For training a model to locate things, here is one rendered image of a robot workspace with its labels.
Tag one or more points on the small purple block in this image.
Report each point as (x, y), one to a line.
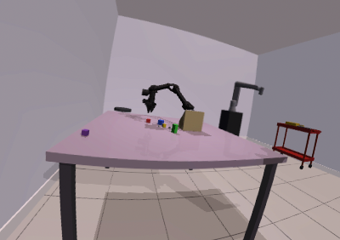
(85, 132)

